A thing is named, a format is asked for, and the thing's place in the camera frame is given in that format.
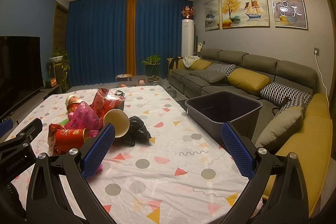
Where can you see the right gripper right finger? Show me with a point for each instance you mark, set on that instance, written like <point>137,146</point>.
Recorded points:
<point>276,191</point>

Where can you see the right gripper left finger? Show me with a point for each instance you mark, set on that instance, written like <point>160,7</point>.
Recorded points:
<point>46,199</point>

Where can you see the pink plastic bag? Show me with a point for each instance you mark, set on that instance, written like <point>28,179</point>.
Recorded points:
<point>84,117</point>

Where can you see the red foil snack bag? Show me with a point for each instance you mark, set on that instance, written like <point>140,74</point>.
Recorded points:
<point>106,100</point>

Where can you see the white apple paper cup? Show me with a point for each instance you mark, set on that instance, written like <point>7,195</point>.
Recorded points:
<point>119,120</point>

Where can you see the black plastic bag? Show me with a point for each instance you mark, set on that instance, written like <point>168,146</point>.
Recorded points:
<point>137,133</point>

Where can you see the red snake paper cup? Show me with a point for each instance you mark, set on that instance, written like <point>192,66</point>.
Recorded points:
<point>68,139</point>

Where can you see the dark grey trash bin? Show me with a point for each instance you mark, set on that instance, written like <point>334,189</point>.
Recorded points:
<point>211,111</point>

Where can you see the light grey cushion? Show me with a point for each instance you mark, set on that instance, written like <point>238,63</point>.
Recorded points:
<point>280,129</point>

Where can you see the black television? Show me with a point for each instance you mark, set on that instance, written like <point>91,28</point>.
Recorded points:
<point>21,70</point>

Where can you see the grey sectional sofa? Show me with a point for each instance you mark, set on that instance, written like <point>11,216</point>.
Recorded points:
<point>312,142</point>

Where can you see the plant on stand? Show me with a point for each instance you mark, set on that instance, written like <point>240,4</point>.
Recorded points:
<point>59,66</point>

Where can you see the black white patterned cushion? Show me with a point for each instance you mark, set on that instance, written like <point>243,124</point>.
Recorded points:
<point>281,95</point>

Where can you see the patterned white tablecloth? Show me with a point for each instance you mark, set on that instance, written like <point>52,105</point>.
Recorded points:
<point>180,176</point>

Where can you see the yellow cushion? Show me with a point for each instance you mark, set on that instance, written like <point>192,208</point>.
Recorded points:
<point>200,64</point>
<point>248,81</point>

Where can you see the blue curtain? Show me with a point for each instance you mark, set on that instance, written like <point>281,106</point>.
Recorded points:
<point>95,37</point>

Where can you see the dark grey cushion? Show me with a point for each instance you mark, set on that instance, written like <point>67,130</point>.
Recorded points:
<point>211,77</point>

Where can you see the far patterned cushion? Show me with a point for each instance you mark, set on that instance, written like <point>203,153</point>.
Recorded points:
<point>227,69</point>

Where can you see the potted green plant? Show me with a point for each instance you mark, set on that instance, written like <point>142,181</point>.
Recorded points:
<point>152,64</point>

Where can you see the far yellow cushion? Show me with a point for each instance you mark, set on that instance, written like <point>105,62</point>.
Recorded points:
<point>200,64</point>

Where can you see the orange curtain strip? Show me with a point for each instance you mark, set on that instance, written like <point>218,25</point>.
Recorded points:
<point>130,37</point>

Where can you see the right landscape painting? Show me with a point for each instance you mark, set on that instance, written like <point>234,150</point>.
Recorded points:
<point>289,14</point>

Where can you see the centre sailboat painting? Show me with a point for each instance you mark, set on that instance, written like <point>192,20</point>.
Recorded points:
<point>244,13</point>

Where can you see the white standing air conditioner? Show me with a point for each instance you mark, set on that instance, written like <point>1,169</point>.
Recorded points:
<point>187,45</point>

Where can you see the left small painting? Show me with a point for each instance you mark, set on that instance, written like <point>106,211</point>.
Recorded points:
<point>212,15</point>

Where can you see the red flower decoration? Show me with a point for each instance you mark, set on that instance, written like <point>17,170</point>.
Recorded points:
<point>188,12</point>

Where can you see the wall socket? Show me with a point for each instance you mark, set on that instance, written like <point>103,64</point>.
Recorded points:
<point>316,51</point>

